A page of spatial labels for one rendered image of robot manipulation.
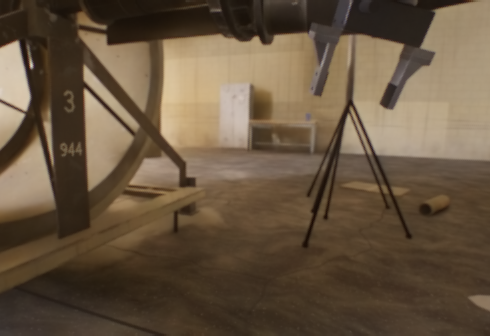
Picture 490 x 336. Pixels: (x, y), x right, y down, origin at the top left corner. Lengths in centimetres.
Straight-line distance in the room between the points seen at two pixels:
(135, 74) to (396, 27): 161
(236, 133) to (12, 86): 631
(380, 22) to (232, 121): 787
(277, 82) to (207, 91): 240
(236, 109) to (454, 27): 614
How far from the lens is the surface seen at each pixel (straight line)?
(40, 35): 107
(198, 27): 89
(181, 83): 1024
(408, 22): 50
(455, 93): 924
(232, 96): 834
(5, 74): 286
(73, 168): 106
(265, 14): 69
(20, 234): 125
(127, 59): 196
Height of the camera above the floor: 54
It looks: 7 degrees down
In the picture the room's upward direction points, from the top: 2 degrees clockwise
